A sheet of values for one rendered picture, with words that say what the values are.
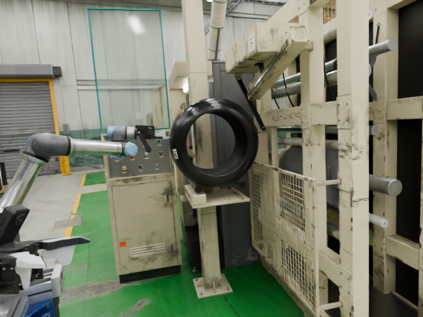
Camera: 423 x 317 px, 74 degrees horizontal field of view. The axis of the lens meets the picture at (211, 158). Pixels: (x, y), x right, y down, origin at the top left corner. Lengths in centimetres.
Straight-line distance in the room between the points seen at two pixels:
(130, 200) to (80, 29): 920
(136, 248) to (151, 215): 30
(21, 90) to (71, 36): 235
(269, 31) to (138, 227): 177
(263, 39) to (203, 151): 90
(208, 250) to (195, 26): 164
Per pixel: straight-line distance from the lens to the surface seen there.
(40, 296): 153
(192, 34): 215
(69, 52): 1098
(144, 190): 241
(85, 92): 1072
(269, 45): 159
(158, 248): 258
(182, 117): 169
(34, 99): 1081
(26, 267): 60
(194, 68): 210
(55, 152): 149
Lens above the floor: 129
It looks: 7 degrees down
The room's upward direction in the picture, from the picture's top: 4 degrees counter-clockwise
